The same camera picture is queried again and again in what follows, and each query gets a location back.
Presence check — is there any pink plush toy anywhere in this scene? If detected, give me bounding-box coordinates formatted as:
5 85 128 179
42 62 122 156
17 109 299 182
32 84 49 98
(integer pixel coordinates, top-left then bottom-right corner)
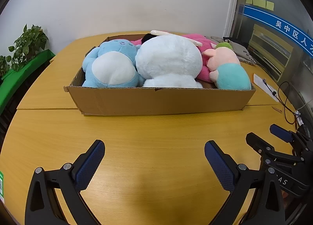
130 33 217 83

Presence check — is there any white paper sheet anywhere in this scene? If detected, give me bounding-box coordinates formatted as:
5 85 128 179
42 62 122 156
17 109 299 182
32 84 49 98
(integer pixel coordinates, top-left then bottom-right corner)
253 74 280 103

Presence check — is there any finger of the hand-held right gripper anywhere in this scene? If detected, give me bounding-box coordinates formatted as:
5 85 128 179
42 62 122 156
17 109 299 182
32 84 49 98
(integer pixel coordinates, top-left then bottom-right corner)
270 124 313 153
246 132 304 164

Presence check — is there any white cable tag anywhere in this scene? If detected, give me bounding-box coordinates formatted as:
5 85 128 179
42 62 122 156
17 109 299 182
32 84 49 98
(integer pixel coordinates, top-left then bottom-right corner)
295 110 304 126

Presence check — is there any green table cloth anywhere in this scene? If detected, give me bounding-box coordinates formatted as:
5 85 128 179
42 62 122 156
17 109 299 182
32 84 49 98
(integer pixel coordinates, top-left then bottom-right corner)
0 49 56 115

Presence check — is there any small green potted plant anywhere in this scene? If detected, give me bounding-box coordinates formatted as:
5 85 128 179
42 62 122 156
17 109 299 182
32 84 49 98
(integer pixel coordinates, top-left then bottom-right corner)
0 55 12 79

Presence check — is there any blue banner strip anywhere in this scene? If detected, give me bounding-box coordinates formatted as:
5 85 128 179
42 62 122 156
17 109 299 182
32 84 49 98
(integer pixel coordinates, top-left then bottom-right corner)
245 4 313 59

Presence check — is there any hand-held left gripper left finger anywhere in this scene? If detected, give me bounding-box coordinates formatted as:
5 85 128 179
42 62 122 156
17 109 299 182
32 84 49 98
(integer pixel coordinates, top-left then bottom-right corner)
24 139 105 225

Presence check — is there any white panda plush toy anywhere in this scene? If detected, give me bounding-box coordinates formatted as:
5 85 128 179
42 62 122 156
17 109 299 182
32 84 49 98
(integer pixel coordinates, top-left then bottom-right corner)
135 33 203 88

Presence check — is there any pink and teal pig plush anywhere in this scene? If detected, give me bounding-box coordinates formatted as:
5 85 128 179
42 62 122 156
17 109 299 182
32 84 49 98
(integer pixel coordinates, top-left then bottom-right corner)
202 42 252 91

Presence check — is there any black cable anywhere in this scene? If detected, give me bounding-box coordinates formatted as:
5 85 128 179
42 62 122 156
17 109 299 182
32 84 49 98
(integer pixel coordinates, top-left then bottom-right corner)
277 81 305 125

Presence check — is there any grey printed cloth bag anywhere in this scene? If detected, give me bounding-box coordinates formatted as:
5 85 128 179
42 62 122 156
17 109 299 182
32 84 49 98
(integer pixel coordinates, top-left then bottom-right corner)
228 42 257 65

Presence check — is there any brown cardboard box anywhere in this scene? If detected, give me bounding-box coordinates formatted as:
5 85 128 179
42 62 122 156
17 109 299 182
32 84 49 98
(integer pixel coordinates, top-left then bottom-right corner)
64 33 256 116

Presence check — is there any green sticker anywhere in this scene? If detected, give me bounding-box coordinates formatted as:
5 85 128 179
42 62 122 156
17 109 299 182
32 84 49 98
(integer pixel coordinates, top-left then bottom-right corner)
0 171 6 203

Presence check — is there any light blue plush toy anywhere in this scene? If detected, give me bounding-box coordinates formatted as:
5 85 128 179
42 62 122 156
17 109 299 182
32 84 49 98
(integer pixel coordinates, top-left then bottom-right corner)
82 39 145 87

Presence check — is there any black cloth bag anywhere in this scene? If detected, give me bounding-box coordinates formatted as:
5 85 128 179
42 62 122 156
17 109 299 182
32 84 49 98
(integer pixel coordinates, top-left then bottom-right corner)
222 36 247 47

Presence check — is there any large green potted plant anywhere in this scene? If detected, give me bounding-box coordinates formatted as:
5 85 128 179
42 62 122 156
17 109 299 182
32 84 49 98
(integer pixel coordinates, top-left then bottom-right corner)
8 24 49 71

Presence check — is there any beige shelf unit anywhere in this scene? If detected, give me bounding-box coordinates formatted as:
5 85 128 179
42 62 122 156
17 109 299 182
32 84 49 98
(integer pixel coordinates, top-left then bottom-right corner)
248 24 294 81

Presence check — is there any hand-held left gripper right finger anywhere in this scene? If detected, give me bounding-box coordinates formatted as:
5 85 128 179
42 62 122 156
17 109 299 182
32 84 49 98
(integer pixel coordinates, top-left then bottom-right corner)
204 140 286 225

